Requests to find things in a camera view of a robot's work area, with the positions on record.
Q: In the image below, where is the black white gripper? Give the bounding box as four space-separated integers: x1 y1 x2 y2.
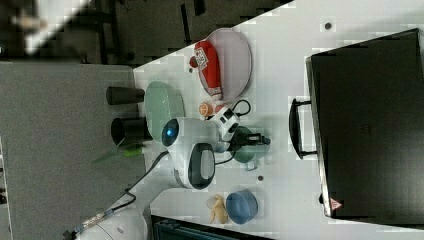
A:
216 128 271 153

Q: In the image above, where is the teal green mug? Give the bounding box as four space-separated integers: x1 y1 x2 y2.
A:
231 128 270 171

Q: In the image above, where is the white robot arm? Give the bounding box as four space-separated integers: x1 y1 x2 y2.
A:
64 117 271 240

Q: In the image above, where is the pink strawberry toy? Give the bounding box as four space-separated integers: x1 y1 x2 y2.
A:
215 104 225 113

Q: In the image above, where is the orange half toy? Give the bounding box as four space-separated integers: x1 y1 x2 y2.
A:
198 102 214 117

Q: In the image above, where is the blue bowl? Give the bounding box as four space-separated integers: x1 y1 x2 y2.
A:
226 190 258 225

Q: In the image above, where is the peeled banana toy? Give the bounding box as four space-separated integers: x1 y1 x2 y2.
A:
206 194 228 224

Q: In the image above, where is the grey round plate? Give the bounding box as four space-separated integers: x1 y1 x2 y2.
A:
206 28 252 101

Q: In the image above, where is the red ketchup bottle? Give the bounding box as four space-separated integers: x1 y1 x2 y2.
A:
194 40 222 101

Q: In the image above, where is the mint green colander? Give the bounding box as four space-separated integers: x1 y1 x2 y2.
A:
144 81 185 142

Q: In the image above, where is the red toy fruit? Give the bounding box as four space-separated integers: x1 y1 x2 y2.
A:
189 56 198 68

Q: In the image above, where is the black round pot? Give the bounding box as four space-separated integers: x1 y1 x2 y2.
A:
111 118 152 145

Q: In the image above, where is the lime green toy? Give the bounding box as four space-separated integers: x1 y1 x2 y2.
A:
123 148 143 158

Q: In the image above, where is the dark grey cup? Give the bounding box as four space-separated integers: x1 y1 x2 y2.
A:
106 86 145 105

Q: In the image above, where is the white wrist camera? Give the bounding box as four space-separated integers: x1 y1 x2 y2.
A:
211 107 240 142

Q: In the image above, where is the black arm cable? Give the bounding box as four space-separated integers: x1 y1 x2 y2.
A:
63 99 253 234

